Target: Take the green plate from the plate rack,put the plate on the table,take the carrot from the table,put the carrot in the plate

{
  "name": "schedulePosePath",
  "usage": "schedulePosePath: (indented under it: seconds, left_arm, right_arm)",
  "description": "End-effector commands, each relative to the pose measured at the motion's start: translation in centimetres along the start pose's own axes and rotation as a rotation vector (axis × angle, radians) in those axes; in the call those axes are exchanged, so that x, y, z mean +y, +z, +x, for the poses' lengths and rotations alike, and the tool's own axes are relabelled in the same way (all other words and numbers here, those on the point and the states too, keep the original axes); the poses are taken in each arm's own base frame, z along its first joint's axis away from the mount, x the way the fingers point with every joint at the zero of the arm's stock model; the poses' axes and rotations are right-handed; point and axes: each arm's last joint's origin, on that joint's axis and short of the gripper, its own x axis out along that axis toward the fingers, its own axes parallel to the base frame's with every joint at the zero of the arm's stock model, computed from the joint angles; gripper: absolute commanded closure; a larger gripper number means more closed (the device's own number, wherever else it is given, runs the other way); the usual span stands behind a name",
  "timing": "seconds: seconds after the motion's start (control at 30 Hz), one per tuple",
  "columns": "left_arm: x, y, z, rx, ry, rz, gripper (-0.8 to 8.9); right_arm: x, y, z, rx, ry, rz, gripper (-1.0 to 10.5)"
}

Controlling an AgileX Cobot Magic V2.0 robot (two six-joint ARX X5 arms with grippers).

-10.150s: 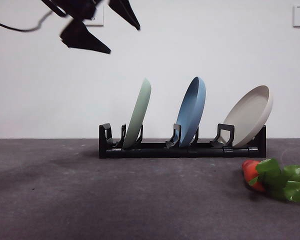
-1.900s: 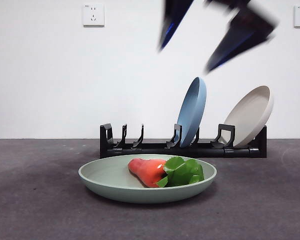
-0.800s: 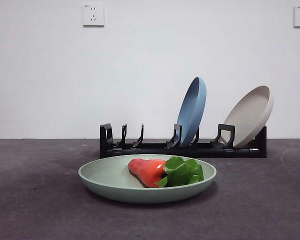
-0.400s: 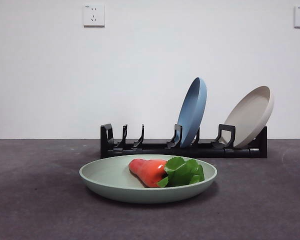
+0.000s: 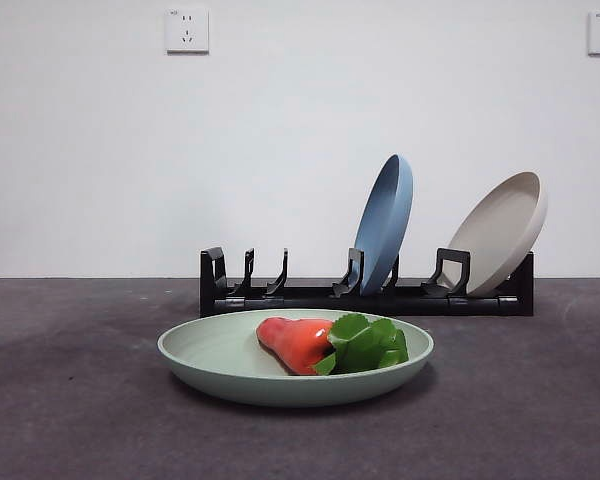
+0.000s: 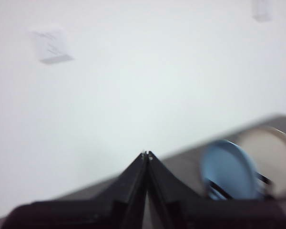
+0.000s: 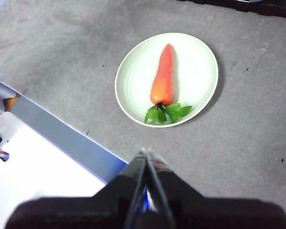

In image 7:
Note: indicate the orange carrot with green leaves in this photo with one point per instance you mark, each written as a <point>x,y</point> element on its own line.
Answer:
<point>163,78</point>

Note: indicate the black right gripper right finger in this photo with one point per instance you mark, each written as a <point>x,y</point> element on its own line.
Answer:
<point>205,212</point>

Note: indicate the green plate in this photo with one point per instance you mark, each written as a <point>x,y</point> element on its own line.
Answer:
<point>193,78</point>

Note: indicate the silver table edge rail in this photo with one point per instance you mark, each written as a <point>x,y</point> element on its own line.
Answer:
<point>62,138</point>

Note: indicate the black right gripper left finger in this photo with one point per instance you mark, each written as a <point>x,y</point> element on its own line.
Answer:
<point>85,212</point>

